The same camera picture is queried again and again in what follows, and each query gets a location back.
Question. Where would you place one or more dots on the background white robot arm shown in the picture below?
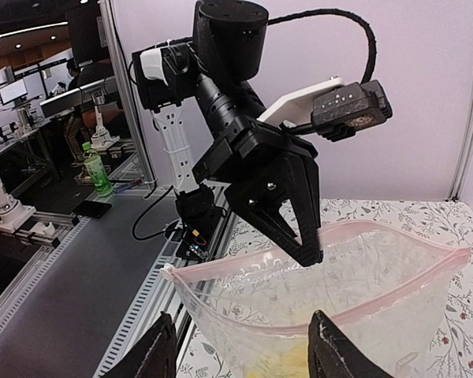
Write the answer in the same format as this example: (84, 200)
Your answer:
(13, 213)

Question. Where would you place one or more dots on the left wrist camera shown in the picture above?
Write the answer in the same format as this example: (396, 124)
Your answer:
(332, 109)

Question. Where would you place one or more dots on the yellow toy banana bunch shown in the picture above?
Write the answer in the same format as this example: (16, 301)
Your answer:
(292, 362)

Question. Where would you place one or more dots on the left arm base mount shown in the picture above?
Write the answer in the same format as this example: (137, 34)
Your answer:
(199, 217)

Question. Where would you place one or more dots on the green drink bottle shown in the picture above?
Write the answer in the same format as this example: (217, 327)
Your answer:
(96, 170)

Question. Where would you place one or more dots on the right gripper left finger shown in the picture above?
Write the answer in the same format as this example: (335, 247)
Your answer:
(156, 352)

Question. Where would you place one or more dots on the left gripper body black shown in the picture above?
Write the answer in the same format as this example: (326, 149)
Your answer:
(245, 146)

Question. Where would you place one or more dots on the background computer monitor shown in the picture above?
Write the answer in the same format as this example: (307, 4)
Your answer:
(13, 91)

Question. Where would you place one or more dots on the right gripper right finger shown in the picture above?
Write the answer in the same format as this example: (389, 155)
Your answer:
(332, 354)

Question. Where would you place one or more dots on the front aluminium rail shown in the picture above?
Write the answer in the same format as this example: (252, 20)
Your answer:
(77, 310)

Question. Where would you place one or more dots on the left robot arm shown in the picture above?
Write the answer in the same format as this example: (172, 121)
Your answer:
(214, 67)

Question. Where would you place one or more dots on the left aluminium frame post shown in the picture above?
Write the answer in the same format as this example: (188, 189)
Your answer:
(119, 63)

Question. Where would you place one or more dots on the floral tablecloth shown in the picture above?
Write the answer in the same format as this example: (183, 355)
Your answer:
(450, 351)

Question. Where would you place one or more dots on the clear zip top bag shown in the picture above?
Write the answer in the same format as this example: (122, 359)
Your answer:
(386, 289)

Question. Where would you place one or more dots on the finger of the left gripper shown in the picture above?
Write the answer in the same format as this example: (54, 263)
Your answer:
(306, 204)
(258, 199)

